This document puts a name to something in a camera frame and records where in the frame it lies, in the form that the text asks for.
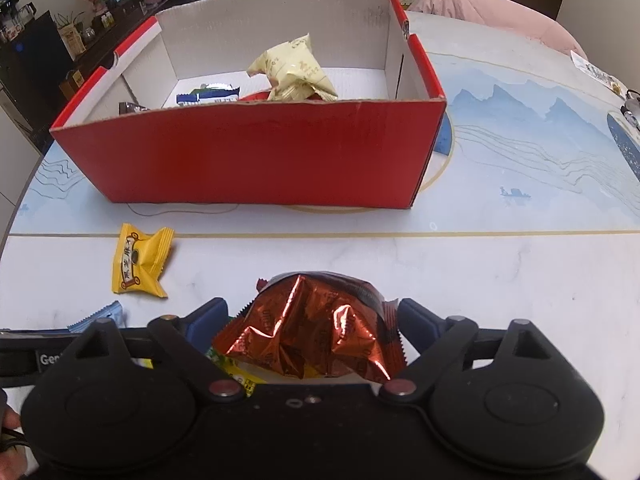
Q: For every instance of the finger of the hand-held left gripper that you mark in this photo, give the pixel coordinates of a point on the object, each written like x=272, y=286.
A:
x=35, y=335

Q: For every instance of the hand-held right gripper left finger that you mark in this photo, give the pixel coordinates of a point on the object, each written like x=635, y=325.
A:
x=210, y=319

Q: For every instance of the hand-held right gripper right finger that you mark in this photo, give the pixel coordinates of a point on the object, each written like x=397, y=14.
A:
x=416, y=325

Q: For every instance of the small green yellow snack packet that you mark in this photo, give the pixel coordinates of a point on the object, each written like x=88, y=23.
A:
x=235, y=375

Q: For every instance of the blue white snack packet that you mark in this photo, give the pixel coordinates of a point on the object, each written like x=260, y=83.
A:
x=97, y=316

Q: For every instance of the yellow candy packet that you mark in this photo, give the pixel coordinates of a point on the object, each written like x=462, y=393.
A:
x=137, y=262

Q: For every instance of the shiny red snack packet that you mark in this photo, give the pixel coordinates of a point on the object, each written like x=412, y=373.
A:
x=310, y=325

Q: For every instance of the red cardboard box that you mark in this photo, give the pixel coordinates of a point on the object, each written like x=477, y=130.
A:
x=250, y=155

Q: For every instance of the dark triangular snack packet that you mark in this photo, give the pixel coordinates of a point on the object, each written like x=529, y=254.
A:
x=132, y=107

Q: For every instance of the cream snack packet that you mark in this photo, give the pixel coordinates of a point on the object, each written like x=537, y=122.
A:
x=292, y=70

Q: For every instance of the person's left hand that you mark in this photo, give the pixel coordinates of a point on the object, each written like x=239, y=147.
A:
x=10, y=417

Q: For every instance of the white cabinet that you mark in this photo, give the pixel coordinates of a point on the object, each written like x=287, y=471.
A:
x=15, y=160

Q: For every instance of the brown cardboard box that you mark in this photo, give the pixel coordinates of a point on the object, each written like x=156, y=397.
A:
x=72, y=84

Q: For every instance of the kraft paper plant bag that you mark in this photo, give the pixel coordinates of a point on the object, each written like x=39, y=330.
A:
x=72, y=40

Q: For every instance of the small white printed packet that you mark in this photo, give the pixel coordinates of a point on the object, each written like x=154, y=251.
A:
x=597, y=72

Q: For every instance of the dark wooden TV cabinet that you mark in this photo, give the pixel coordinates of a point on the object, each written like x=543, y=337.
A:
x=135, y=5

